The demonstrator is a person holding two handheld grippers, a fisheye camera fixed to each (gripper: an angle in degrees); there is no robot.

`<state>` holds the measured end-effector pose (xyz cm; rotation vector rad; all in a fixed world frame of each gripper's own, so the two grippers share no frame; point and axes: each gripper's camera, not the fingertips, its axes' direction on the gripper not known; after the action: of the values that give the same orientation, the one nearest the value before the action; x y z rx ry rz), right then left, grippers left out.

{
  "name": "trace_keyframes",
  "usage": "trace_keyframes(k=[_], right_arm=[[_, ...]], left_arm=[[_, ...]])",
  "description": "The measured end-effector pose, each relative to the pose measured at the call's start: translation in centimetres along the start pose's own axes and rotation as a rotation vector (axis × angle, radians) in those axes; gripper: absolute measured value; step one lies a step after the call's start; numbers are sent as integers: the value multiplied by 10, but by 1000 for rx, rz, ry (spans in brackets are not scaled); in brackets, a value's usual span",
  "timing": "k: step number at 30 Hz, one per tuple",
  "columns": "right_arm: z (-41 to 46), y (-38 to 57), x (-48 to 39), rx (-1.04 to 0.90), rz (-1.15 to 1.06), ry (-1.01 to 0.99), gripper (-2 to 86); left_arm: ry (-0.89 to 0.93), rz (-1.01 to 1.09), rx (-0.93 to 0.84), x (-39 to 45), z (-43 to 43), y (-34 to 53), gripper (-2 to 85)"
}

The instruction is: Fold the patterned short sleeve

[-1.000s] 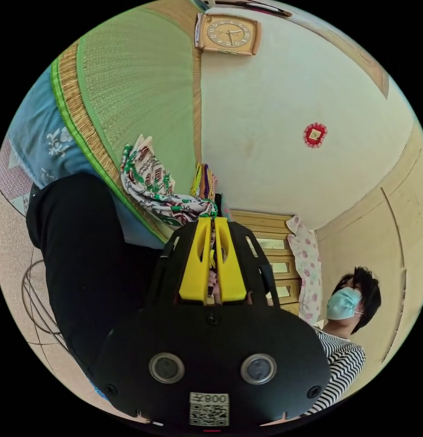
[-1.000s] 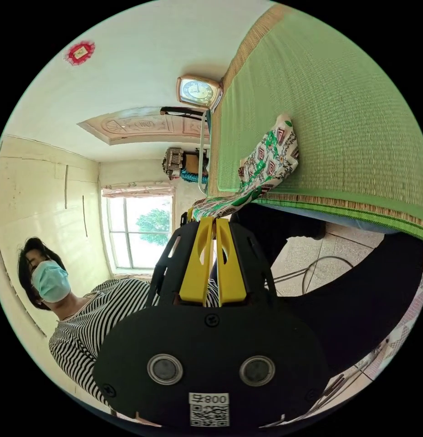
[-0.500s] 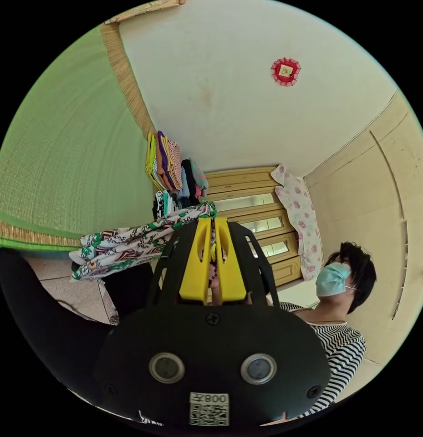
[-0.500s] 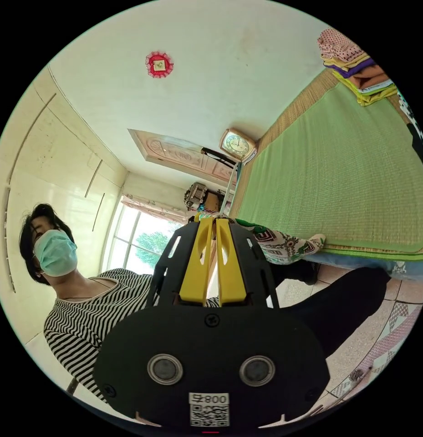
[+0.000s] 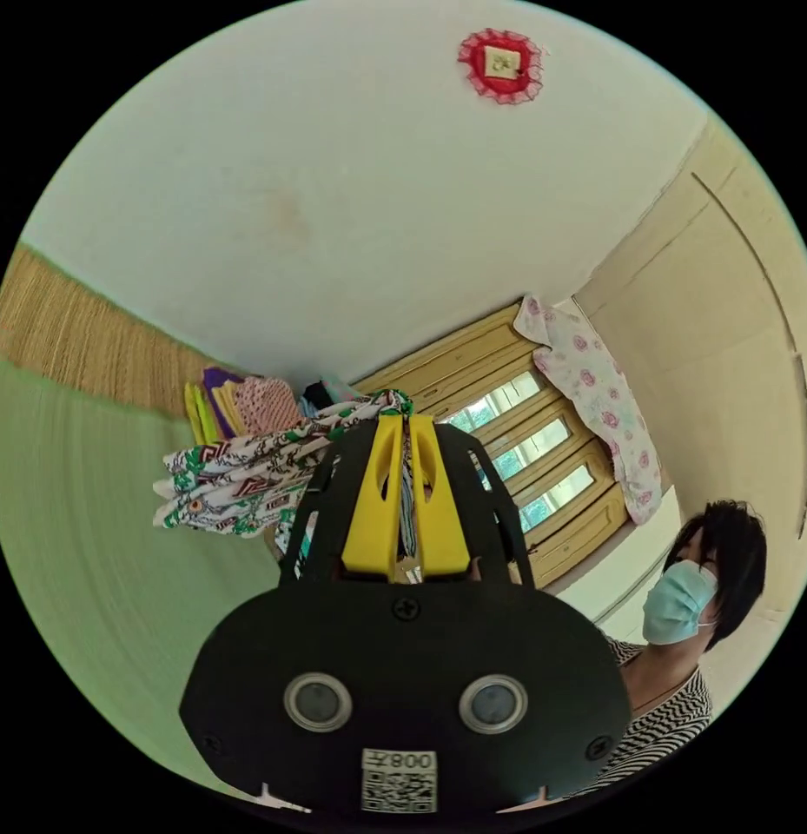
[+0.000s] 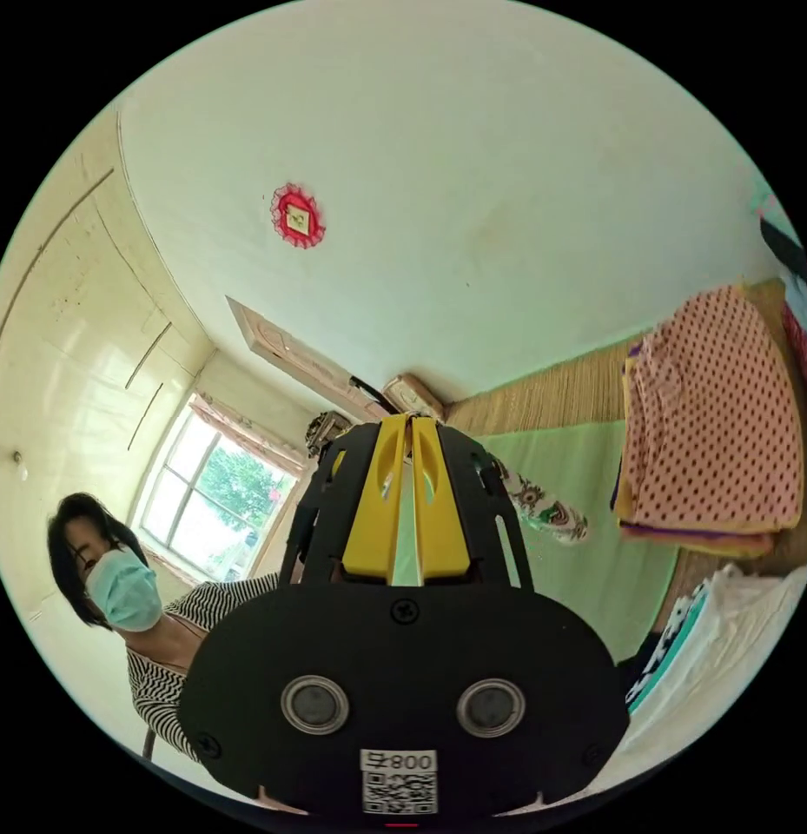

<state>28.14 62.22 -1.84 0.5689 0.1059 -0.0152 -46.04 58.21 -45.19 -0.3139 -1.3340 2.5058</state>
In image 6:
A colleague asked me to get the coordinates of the wooden door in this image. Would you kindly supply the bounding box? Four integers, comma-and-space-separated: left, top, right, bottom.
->
225, 295, 393, 421

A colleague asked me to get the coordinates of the red round wall ornament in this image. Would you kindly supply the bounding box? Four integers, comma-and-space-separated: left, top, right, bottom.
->
269, 183, 327, 249

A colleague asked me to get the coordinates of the dotted pink pile of clothes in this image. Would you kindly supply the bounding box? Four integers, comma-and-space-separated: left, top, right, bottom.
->
610, 283, 807, 560

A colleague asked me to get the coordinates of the window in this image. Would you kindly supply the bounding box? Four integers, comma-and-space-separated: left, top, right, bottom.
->
130, 390, 308, 585

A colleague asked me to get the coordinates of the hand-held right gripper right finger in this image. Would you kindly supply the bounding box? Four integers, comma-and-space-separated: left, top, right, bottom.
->
410, 415, 474, 584

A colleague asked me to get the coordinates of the white and teal pile of clothes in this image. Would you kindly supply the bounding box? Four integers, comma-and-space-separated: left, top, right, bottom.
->
621, 561, 807, 738

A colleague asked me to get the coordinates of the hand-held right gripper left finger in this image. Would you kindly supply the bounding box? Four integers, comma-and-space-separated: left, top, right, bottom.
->
341, 414, 409, 581

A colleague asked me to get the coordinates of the patterned short sleeve shirt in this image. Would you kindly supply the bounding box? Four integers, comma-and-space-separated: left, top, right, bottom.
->
493, 454, 591, 546

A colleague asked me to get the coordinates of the person's body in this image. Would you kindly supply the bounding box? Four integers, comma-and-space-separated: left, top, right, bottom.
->
46, 492, 281, 765

